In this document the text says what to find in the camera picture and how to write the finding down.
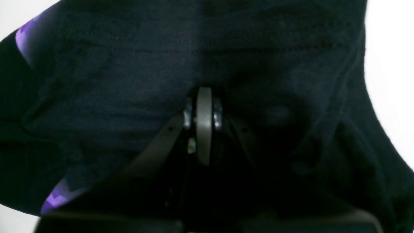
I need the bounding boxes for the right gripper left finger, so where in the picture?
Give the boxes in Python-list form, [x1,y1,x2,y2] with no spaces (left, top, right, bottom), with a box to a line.
[107,87,212,194]

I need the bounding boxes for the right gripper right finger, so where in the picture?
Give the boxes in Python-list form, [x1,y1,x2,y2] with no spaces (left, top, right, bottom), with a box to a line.
[212,97,259,169]

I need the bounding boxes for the black T-shirt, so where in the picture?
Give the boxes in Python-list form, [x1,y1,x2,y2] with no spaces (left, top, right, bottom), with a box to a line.
[0,0,413,233]

